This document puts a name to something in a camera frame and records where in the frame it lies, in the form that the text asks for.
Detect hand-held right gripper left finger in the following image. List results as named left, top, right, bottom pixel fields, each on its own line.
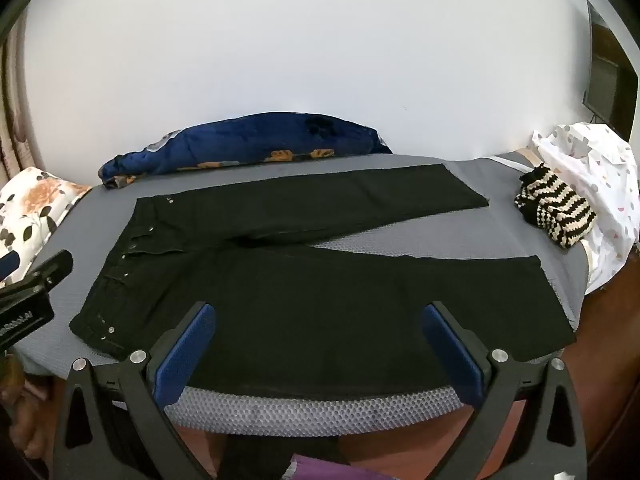
left=52, top=301, right=217, bottom=480

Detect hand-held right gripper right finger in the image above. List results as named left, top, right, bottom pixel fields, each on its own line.
left=421, top=301, right=589, bottom=480

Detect black pants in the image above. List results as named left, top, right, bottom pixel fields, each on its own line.
left=69, top=164, right=578, bottom=401

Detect white floral pillow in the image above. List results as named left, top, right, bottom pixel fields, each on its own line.
left=0, top=166, right=93, bottom=286

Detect grey mesh mattress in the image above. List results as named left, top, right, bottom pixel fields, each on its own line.
left=10, top=152, right=591, bottom=433

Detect beige curtain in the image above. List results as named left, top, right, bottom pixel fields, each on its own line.
left=0, top=25, right=47, bottom=181

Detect person's purple garment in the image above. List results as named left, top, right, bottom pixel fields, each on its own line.
left=284, top=452, right=398, bottom=480

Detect black cream striped knit cloth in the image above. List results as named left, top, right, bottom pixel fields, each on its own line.
left=514, top=163, right=597, bottom=250

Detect blue floral pillow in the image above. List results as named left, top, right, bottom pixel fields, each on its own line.
left=98, top=112, right=393, bottom=191

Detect white dotted cloth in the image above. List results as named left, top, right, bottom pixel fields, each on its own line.
left=532, top=122, right=640, bottom=296

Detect black flat screen television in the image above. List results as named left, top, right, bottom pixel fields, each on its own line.
left=582, top=0, right=639, bottom=141

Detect white mattress strap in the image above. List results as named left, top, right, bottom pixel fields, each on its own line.
left=490, top=155, right=532, bottom=173

